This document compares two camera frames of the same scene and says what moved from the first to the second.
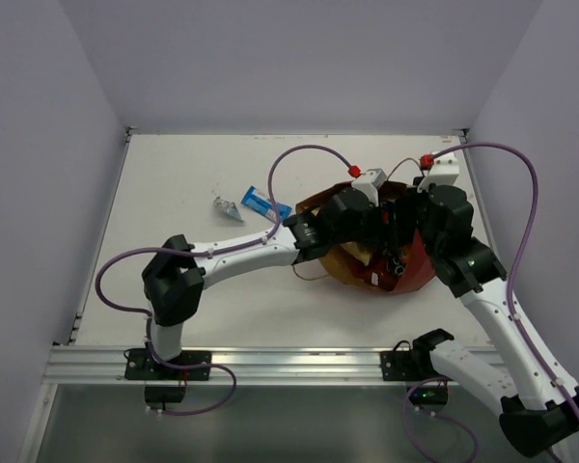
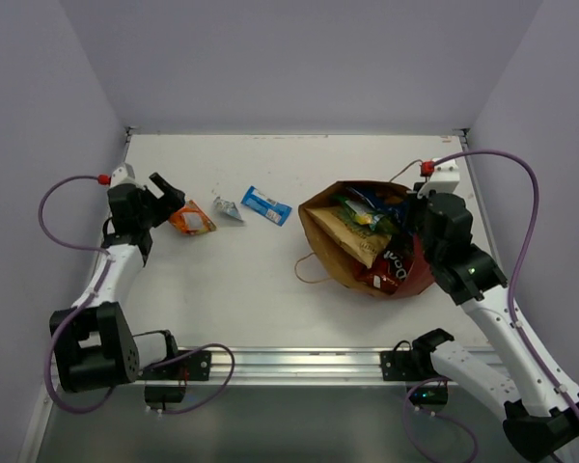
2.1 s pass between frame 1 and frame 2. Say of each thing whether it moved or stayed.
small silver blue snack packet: stayed
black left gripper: moved
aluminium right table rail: stayed
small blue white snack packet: stayed
